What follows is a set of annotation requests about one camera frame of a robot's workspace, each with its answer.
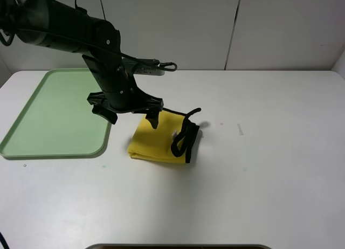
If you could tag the yellow towel with black trim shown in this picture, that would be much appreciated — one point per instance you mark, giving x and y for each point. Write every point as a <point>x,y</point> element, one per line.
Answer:
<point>171,142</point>

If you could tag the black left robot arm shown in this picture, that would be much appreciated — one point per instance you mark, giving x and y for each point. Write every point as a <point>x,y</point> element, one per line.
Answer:
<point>54,25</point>

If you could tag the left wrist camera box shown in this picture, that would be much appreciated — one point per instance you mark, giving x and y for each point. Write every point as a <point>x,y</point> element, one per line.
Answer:
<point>147,68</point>

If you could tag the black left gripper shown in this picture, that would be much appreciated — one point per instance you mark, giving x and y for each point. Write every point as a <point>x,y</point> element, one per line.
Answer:
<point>119,93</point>

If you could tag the light green plastic tray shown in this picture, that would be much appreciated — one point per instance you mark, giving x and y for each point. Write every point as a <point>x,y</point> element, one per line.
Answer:
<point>57,121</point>

